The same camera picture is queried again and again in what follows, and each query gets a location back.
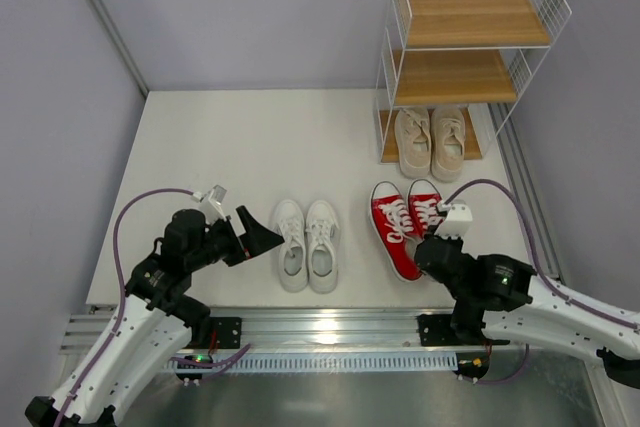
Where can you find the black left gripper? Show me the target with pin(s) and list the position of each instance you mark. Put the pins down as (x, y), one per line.
(238, 240)

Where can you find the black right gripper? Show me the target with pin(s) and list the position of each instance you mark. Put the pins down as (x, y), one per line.
(435, 257)

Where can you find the white sneaker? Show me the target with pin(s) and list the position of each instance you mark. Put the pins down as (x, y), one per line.
(291, 268)
(322, 235)

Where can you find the red canvas sneaker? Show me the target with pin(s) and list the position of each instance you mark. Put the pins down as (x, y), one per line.
(423, 199)
(395, 228)

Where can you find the beige sneaker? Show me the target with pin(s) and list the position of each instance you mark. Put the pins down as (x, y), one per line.
(448, 135)
(413, 138)

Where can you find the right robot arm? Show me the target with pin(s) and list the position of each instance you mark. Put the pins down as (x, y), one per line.
(498, 298)

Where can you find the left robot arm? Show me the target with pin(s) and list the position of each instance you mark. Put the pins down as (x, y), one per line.
(154, 320)

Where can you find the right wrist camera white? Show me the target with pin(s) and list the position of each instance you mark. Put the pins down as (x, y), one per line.
(456, 220)

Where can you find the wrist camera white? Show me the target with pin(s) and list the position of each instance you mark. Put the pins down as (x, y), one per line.
(456, 220)
(210, 203)

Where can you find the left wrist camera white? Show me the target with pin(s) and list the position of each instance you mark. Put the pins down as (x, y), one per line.
(210, 203)

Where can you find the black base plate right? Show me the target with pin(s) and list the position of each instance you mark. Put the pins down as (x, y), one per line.
(435, 329)

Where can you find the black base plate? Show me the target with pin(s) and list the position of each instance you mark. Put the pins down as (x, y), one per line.
(435, 329)
(215, 333)

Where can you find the aluminium rail front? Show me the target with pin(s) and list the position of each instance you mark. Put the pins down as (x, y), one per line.
(280, 328)

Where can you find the aluminium rail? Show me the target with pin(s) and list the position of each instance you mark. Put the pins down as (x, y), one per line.
(280, 328)
(521, 181)

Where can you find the black base plate left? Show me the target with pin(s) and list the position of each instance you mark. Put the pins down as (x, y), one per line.
(215, 333)

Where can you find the aluminium rail right side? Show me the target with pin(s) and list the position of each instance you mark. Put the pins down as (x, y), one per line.
(521, 181)

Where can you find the white slotted cable duct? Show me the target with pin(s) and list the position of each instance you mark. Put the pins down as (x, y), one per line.
(345, 362)

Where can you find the white wire wooden shoe shelf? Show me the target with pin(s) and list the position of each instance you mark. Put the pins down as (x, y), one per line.
(474, 53)

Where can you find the aluminium corner post left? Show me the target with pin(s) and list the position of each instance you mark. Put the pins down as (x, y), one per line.
(115, 38)

